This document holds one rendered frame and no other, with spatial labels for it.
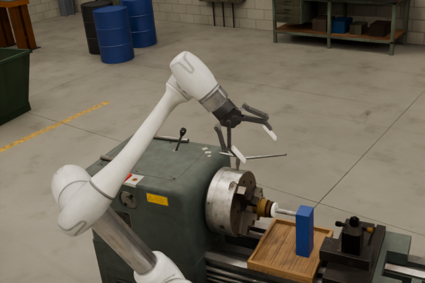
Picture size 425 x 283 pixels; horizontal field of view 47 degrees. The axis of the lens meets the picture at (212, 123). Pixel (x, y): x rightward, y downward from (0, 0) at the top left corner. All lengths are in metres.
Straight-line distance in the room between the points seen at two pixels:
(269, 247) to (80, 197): 1.08
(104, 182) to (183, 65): 0.44
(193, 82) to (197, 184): 0.76
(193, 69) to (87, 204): 0.54
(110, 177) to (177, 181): 0.67
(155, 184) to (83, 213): 0.68
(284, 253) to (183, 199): 0.54
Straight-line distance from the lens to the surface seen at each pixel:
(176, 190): 2.16
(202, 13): 10.75
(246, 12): 10.05
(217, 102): 1.60
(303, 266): 2.30
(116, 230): 1.88
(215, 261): 2.40
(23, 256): 4.21
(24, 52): 6.71
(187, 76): 1.58
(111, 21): 8.46
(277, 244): 2.41
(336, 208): 4.24
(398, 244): 2.41
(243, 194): 2.21
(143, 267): 2.02
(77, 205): 1.62
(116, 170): 1.60
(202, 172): 2.29
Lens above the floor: 2.38
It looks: 24 degrees down
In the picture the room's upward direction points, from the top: 5 degrees counter-clockwise
